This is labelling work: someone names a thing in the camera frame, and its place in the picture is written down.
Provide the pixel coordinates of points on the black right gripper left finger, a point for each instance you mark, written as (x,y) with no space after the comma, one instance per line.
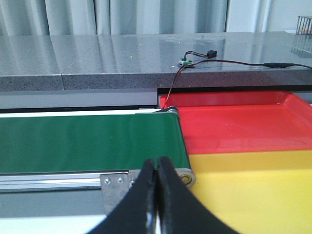
(136,212)

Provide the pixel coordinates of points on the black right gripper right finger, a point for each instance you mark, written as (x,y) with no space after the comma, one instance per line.
(180,211)

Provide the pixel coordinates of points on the green conveyor belt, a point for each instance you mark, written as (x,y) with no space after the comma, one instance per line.
(59,144)

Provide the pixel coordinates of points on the yellow plastic tray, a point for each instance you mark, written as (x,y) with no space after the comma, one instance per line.
(257,192)

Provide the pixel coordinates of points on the red plastic tray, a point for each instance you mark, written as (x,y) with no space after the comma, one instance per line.
(246,121)

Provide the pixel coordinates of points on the small green circuit board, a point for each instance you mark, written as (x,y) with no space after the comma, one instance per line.
(185,62)

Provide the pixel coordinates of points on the grey stone counter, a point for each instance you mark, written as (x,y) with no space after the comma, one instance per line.
(93,62)

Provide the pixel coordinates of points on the grey curtain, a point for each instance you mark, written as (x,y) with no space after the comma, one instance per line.
(122,17)

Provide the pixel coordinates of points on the aluminium conveyor frame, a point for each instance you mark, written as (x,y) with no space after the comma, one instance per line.
(71,193)

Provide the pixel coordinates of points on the wire rack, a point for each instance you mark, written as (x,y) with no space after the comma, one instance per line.
(302,43)

